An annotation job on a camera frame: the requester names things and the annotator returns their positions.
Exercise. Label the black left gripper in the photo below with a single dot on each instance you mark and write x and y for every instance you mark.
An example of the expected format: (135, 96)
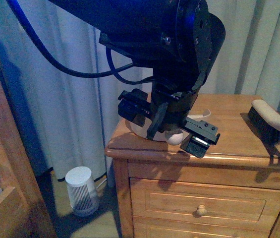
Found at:
(168, 110)

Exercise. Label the beige plastic dustpan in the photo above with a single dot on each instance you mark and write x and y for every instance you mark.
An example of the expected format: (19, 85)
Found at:
(171, 137)

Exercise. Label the beige hand brush black bristles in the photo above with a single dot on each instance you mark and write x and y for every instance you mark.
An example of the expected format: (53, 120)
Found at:
(266, 120)

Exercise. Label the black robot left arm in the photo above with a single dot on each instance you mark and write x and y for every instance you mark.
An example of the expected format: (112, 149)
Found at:
(179, 40)

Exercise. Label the grey-green curtain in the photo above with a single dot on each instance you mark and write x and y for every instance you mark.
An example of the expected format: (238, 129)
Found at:
(66, 122)

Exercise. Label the wooden nightstand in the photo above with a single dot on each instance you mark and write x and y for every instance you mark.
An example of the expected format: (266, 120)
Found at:
(239, 158)

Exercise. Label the lower wooden drawer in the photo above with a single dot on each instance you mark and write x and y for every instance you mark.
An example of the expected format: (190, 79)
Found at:
(160, 228)

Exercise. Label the wooden drawer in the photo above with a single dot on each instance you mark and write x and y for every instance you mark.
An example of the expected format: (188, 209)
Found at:
(160, 228)
(230, 206)

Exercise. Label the white cylindrical air purifier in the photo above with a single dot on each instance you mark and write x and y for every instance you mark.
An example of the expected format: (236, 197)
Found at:
(82, 192)

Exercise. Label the upper wooden drawer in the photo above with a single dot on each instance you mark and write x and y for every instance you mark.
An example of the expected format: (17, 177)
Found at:
(230, 206)

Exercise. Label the wooden bed headboard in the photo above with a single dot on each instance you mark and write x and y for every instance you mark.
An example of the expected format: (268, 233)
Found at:
(23, 213)

